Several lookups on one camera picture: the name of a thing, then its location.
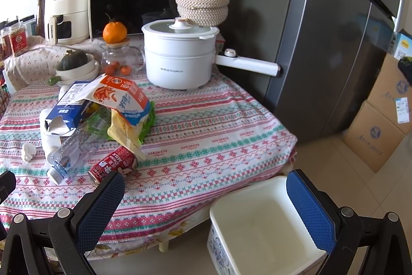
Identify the blue white carton box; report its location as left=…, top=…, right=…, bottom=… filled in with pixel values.
left=39, top=81, right=91, bottom=136

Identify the red drink can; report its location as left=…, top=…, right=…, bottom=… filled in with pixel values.
left=89, top=147, right=138, bottom=185

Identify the green snack bag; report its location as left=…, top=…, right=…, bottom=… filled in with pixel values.
left=83, top=102, right=156, bottom=145

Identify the yellow cream snack pouch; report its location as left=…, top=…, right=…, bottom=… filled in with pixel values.
left=108, top=109, right=147, bottom=160

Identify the white plastic trash bin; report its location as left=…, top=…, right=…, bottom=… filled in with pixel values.
left=207, top=176, right=325, bottom=274

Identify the lower cardboard box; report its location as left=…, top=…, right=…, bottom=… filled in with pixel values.
left=342, top=101, right=406, bottom=172

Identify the cardboard box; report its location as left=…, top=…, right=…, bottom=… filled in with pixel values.
left=342, top=101, right=406, bottom=172
left=367, top=54, right=411, bottom=135

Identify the floral cloth bundle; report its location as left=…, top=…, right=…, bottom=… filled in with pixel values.
left=4, top=36, right=103, bottom=91

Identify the white ceramic bowl stack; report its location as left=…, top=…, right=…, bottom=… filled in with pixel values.
left=47, top=53, right=100, bottom=86

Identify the dark green squash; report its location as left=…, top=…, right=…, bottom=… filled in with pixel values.
left=56, top=49, right=88, bottom=71

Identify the red labelled spice jar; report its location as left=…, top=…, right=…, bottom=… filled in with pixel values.
left=8, top=22, right=29, bottom=57

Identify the upper cardboard box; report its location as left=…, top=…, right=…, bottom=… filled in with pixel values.
left=367, top=54, right=411, bottom=135

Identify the patterned striped tablecloth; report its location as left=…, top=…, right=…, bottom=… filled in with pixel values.
left=1, top=70, right=297, bottom=247

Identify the glass teapot with tomatoes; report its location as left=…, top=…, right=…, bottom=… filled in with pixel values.
left=101, top=38, right=145, bottom=77

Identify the black cloth on box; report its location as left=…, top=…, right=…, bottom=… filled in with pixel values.
left=398, top=56, right=412, bottom=85

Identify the orange mandarin fruit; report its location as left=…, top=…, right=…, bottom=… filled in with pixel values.
left=103, top=13, right=127, bottom=45

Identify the cream air fryer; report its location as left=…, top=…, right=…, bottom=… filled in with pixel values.
left=44, top=0, right=89, bottom=45

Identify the white electric cooking pot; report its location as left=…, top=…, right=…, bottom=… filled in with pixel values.
left=142, top=18, right=281, bottom=90

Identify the grey refrigerator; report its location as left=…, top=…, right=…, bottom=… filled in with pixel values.
left=222, top=0, right=399, bottom=142

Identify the woven rope basket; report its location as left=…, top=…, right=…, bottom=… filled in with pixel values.
left=175, top=0, right=230, bottom=27

